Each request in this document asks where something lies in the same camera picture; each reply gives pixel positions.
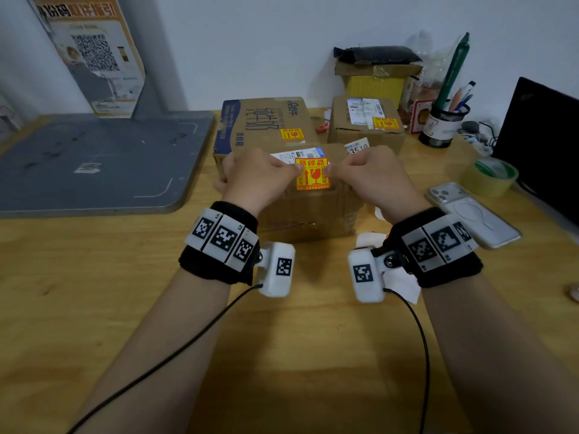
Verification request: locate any black camera cable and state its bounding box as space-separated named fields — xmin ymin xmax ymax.
xmin=384 ymin=288 xmax=431 ymax=434
xmin=67 ymin=284 xmax=264 ymax=434

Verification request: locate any green pen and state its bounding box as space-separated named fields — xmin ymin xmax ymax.
xmin=433 ymin=32 xmax=471 ymax=112

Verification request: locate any person's left hand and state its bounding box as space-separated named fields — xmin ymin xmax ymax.
xmin=213 ymin=147 xmax=305 ymax=218

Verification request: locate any large blue printed cardboard box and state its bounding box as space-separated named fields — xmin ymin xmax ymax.
xmin=213 ymin=96 xmax=318 ymax=179

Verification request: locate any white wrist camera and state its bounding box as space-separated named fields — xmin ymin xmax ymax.
xmin=347 ymin=246 xmax=395 ymax=304
xmin=259 ymin=241 xmax=296 ymax=298

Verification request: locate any grey stand base plate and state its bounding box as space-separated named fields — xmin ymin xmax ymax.
xmin=0 ymin=110 xmax=216 ymax=219

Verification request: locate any small taped cardboard box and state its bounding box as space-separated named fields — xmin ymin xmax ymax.
xmin=217 ymin=143 xmax=365 ymax=244

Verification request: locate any clear plastic bag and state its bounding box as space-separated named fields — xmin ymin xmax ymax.
xmin=404 ymin=29 xmax=458 ymax=105

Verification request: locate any person's right hand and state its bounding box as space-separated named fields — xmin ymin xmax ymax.
xmin=325 ymin=145 xmax=431 ymax=224

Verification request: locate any orange and white poster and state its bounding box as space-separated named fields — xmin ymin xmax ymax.
xmin=27 ymin=0 xmax=146 ymax=119

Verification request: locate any yellow box with cardboard flaps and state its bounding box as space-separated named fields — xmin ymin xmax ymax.
xmin=335 ymin=62 xmax=424 ymax=109

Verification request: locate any black monitor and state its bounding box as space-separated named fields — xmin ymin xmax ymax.
xmin=491 ymin=77 xmax=579 ymax=227

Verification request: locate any black cable bundle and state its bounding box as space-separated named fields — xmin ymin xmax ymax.
xmin=460 ymin=120 xmax=499 ymax=157

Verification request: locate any red and white small box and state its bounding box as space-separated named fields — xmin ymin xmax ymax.
xmin=408 ymin=98 xmax=436 ymax=135

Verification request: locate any grey stand post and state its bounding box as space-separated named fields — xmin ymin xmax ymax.
xmin=115 ymin=0 xmax=189 ymax=121

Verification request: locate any black padded bag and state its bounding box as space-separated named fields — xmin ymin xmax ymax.
xmin=333 ymin=45 xmax=423 ymax=65

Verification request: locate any white and blue pen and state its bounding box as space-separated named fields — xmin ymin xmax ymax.
xmin=454 ymin=80 xmax=476 ymax=112

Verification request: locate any phone in clear case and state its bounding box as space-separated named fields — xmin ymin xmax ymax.
xmin=425 ymin=182 xmax=522 ymax=250

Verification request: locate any person's right forearm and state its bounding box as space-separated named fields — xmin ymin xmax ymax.
xmin=418 ymin=272 xmax=579 ymax=434

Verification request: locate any black mesh pen holder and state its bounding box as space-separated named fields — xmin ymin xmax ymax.
xmin=418 ymin=103 xmax=471 ymax=149

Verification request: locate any yellow and red sticker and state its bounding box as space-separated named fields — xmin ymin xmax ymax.
xmin=295 ymin=158 xmax=332 ymax=191

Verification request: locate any person's left forearm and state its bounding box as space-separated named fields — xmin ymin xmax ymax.
xmin=68 ymin=266 xmax=233 ymax=434

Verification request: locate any black wristband with marker tiles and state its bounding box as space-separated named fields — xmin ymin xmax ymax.
xmin=384 ymin=207 xmax=484 ymax=289
xmin=179 ymin=201 xmax=262 ymax=286

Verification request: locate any cardboard box with shipping label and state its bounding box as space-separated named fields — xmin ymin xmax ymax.
xmin=327 ymin=95 xmax=406 ymax=155

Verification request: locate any white number label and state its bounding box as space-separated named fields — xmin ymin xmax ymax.
xmin=344 ymin=137 xmax=371 ymax=156

